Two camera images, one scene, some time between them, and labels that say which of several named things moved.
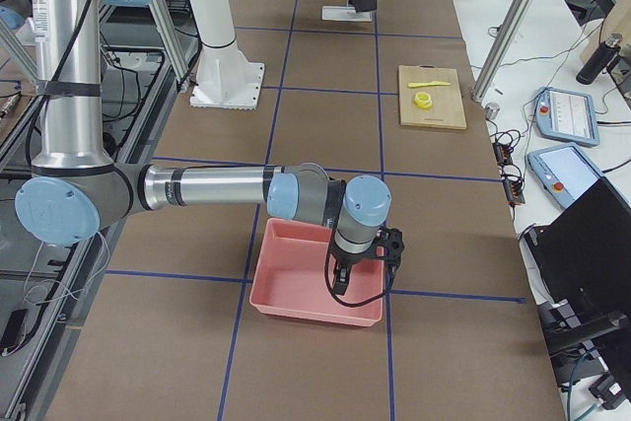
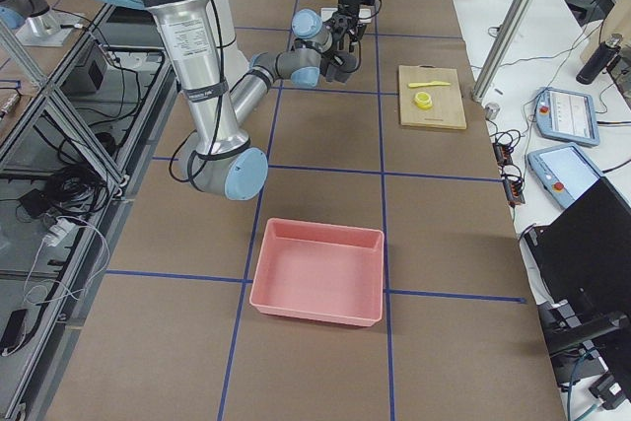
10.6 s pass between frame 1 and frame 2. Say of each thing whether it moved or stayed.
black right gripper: moved
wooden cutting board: stayed
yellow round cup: stayed
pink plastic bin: stayed
